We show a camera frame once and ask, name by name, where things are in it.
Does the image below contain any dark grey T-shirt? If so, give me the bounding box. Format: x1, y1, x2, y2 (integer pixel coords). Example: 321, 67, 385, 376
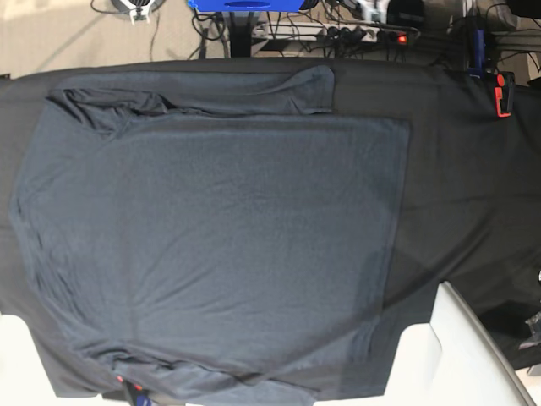
8, 66, 410, 405

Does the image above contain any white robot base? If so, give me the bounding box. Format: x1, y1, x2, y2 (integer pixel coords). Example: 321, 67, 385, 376
1, 315, 104, 406
383, 283, 535, 406

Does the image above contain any white power strip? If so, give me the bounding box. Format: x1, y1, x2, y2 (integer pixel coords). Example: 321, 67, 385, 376
252, 20, 420, 45

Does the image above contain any black table cloth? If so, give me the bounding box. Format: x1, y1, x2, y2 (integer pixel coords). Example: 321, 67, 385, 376
1, 58, 540, 402

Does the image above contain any blue box on stand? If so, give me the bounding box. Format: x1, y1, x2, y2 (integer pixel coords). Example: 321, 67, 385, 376
187, 0, 318, 13

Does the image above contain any round grey floor fan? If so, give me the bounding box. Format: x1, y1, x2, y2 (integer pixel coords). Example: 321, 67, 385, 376
111, 0, 165, 25

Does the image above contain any red blue clamp bottom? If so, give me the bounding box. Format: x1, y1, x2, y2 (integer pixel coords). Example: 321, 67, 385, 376
117, 376, 153, 406

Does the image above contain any red black clamp right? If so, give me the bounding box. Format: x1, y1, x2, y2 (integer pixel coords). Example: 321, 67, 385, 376
494, 72, 516, 118

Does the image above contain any blue clamp handle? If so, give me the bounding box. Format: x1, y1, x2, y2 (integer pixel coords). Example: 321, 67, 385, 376
467, 29, 485, 78

